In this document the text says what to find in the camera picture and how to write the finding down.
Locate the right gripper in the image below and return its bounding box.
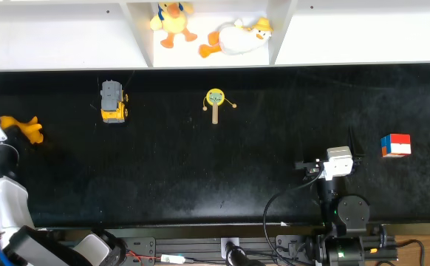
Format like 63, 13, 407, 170
294, 126, 365, 177

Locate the yellow wooden rattle drum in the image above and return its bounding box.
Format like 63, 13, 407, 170
202, 87, 238, 126

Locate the grey and yellow toy truck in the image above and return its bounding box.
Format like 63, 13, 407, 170
100, 79, 130, 124

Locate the yellow rubber duck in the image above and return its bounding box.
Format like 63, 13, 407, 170
0, 115, 45, 146

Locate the many-coloured puzzle cube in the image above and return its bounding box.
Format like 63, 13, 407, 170
380, 133, 412, 159

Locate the white plush duck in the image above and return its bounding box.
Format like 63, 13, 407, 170
198, 16, 274, 59

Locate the yellow plush duck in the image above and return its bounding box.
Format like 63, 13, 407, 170
149, 1, 199, 50

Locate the white shelf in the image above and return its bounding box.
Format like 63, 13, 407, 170
0, 0, 430, 72

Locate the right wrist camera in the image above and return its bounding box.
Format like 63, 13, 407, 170
324, 146, 355, 181

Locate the mounting rail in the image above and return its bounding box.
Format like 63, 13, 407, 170
120, 235, 426, 266

